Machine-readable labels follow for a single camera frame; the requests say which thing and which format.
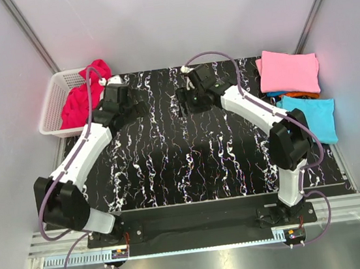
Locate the folded blue t shirt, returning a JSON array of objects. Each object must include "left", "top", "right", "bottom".
[{"left": 266, "top": 91, "right": 286, "bottom": 98}]

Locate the crimson t shirt in basket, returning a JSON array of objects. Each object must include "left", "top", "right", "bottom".
[{"left": 55, "top": 84, "right": 109, "bottom": 131}]

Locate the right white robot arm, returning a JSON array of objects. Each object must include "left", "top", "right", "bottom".
[{"left": 175, "top": 65, "right": 313, "bottom": 225}]

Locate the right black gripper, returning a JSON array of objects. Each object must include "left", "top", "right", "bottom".
[{"left": 174, "top": 84, "right": 212, "bottom": 119}]

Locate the crimson t shirt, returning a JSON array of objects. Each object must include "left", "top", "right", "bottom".
[
  {"left": 55, "top": 84, "right": 109, "bottom": 131},
  {"left": 79, "top": 59, "right": 112, "bottom": 108}
]

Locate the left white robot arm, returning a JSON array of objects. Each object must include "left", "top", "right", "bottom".
[{"left": 33, "top": 76, "right": 147, "bottom": 245}]

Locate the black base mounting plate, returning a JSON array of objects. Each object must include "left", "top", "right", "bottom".
[{"left": 87, "top": 193, "right": 317, "bottom": 258}]

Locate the black marble pattern mat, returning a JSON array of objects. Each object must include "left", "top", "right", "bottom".
[{"left": 31, "top": 46, "right": 355, "bottom": 230}]

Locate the folded orange t shirt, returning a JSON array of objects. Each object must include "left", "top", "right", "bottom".
[{"left": 279, "top": 92, "right": 320, "bottom": 99}]

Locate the folded cyan t shirt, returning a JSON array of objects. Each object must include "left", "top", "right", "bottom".
[{"left": 276, "top": 96, "right": 338, "bottom": 145}]

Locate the aluminium frame rail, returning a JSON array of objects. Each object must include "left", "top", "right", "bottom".
[{"left": 26, "top": 193, "right": 360, "bottom": 259}]

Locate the folded pink t shirt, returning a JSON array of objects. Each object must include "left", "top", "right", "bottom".
[{"left": 256, "top": 51, "right": 321, "bottom": 94}]

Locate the white plastic basket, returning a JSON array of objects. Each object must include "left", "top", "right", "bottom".
[{"left": 38, "top": 68, "right": 85, "bottom": 138}]

